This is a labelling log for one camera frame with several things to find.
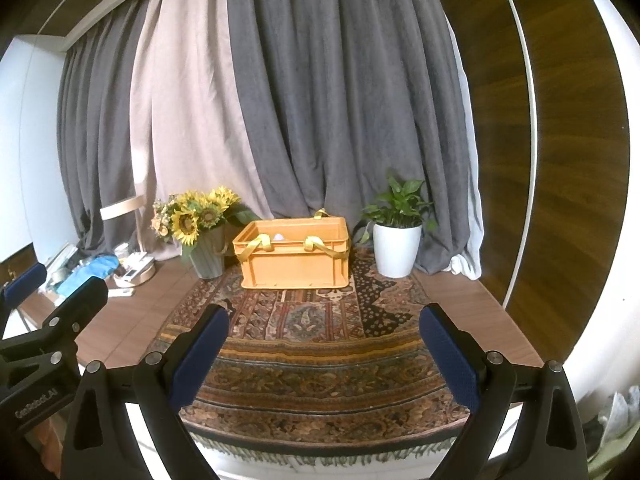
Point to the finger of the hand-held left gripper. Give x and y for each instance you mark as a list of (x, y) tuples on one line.
[(85, 302), (27, 285)]

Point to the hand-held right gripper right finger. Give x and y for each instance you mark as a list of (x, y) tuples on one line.
[(450, 360)]

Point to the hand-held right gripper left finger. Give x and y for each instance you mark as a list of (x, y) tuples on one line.
[(200, 355)]

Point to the blue cloth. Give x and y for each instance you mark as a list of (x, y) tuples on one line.
[(90, 270)]

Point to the round wooden tray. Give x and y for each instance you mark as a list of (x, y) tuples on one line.
[(137, 275)]

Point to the white cup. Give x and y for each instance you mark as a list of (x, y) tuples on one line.
[(121, 250)]

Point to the sunflower bouquet in grey pot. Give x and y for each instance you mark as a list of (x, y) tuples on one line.
[(207, 260)]

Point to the white curtain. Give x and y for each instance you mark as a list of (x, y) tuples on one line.
[(470, 260)]

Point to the patterned oriental rug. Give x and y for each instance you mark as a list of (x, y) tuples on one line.
[(320, 360)]

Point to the green plant in white pot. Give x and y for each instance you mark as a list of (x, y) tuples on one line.
[(397, 250)]

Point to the narrow grey curtain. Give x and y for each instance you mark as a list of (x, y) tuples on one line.
[(100, 135)]

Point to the pale crumpled cloth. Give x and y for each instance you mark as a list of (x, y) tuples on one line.
[(617, 415)]

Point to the beige curtain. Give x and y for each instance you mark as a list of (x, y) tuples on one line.
[(190, 110)]

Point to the wide grey curtain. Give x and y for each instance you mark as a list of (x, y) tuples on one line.
[(325, 85)]

